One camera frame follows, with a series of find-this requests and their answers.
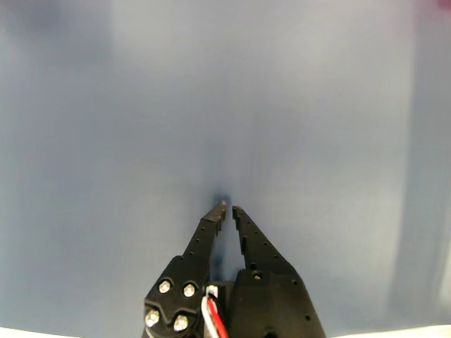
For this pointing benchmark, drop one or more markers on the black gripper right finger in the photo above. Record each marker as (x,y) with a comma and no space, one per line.
(275,299)

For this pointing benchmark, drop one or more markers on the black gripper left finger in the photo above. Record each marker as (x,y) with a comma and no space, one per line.
(183,278)

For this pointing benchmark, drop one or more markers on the dark blue mat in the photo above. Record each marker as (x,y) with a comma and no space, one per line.
(176,105)

